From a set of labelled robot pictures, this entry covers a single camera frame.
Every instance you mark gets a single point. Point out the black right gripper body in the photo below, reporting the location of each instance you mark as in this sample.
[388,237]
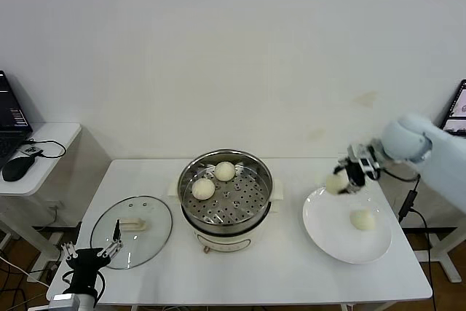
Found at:
[366,167]

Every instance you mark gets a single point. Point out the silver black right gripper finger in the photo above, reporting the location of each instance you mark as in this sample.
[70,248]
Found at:
[342,168]
[351,190]

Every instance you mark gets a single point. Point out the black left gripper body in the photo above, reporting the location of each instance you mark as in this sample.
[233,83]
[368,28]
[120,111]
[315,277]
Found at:
[87,261]

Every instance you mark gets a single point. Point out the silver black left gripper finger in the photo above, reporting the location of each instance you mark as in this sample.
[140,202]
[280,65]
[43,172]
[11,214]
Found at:
[113,247]
[69,251]

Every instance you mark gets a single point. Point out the white steamed baozi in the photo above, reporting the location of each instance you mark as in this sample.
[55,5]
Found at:
[335,184]
[362,220]
[203,189]
[224,171]

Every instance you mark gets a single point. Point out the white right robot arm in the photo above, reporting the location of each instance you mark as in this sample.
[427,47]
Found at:
[411,136]

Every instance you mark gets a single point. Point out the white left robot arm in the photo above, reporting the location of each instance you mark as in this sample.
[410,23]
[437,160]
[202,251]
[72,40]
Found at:
[69,302]

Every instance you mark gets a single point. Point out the steel perforated steamer basket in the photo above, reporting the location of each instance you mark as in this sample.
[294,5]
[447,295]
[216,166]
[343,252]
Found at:
[255,183]

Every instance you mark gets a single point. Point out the white round plate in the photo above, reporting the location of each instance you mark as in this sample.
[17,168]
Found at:
[327,238]

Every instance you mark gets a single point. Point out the black computer mouse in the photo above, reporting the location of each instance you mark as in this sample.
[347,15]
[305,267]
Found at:
[16,169]

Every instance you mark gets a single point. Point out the white side table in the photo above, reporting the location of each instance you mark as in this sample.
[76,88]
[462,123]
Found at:
[54,150]
[444,249]

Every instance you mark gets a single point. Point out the white electric cooker base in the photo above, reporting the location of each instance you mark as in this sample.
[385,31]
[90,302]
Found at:
[222,242]

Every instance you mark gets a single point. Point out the dark grey open laptop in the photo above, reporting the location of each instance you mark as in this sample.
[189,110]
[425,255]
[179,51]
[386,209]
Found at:
[458,107]

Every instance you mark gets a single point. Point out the black open laptop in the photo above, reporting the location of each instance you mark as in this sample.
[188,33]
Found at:
[9,107]

